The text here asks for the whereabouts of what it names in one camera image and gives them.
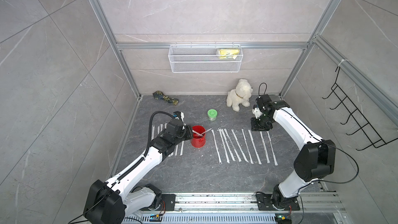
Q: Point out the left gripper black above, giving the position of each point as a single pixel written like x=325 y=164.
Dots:
x=187 y=129

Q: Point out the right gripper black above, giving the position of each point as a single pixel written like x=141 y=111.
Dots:
x=255 y=127

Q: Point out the red cup container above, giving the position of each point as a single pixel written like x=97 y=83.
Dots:
x=198 y=141

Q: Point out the bundle of white straws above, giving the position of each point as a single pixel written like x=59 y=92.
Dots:
x=201 y=134

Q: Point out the white straw seventeenth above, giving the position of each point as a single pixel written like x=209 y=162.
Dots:
x=272 y=149

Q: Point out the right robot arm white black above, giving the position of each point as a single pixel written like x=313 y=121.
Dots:
x=316 y=157

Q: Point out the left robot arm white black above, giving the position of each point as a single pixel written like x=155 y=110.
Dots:
x=110 y=201

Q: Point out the white plush dog toy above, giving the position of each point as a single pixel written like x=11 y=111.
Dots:
x=240 y=95

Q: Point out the green lid jar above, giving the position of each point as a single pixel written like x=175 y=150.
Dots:
x=212 y=114

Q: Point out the camouflage cloth piece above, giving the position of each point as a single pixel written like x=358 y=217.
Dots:
x=159 y=95

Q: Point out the yellow sponge in basket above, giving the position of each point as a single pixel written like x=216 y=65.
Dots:
x=228 y=53

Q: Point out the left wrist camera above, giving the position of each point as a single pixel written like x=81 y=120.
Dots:
x=179 y=115

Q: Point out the white wire mesh basket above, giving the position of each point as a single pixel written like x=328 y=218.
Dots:
x=202 y=59

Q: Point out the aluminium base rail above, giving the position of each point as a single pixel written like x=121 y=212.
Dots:
x=242 y=202

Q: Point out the black wire hook rack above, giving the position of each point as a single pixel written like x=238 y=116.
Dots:
x=356 y=116

